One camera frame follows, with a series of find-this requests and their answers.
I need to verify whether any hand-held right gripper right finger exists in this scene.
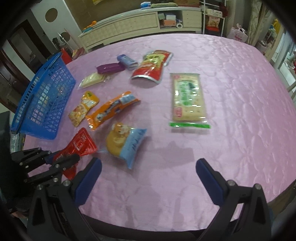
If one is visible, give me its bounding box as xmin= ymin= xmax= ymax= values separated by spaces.
xmin=195 ymin=158 xmax=271 ymax=241

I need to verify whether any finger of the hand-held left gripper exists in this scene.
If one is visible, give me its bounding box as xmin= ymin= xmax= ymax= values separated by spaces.
xmin=10 ymin=148 xmax=55 ymax=173
xmin=23 ymin=153 xmax=80 ymax=186

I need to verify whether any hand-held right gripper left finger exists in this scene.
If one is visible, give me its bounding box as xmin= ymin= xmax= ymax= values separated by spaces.
xmin=26 ymin=157 xmax=109 ymax=241

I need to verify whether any red foil snack packet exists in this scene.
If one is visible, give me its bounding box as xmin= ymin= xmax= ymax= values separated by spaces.
xmin=52 ymin=127 xmax=98 ymax=178

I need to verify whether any small yellow snack packet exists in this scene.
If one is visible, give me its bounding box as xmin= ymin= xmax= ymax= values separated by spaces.
xmin=68 ymin=91 xmax=100 ymax=127

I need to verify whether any light blue bun packet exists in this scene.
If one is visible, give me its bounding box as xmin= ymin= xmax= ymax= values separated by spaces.
xmin=98 ymin=122 xmax=148 ymax=169

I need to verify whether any orange snack packet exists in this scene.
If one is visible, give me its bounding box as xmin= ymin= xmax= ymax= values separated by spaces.
xmin=85 ymin=91 xmax=141 ymax=131

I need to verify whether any blue plastic basket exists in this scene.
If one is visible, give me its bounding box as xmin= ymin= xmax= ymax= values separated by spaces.
xmin=10 ymin=52 xmax=77 ymax=140

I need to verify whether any pale yellow wafer packet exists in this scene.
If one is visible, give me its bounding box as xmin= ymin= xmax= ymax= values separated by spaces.
xmin=78 ymin=72 xmax=109 ymax=90

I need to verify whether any green white cracker packet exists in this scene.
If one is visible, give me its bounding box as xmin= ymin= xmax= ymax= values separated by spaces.
xmin=169 ymin=73 xmax=211 ymax=130

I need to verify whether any purple box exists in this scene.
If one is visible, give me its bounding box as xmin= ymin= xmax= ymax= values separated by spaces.
xmin=96 ymin=62 xmax=125 ymax=75

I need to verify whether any blue purple pack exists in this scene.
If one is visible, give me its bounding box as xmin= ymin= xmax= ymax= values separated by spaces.
xmin=117 ymin=55 xmax=138 ymax=70

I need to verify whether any red green snack bag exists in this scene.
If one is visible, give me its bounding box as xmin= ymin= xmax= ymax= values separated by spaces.
xmin=131 ymin=50 xmax=173 ymax=87

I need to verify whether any pink quilted mat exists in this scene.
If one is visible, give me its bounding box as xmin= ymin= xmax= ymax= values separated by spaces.
xmin=23 ymin=32 xmax=296 ymax=232

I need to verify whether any cream tv cabinet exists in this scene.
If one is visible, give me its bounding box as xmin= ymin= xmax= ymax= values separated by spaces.
xmin=77 ymin=6 xmax=203 ymax=52

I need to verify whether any pink bag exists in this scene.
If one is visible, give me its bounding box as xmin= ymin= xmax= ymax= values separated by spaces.
xmin=228 ymin=27 xmax=248 ymax=43

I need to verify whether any white metal rack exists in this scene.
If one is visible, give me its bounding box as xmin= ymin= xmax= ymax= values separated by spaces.
xmin=200 ymin=0 xmax=226 ymax=37

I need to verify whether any patterned curtain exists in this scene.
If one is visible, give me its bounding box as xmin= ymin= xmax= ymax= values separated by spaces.
xmin=248 ymin=0 xmax=274 ymax=47

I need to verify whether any cardboard box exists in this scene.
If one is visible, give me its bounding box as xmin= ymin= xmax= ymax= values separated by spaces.
xmin=174 ymin=0 xmax=200 ymax=7

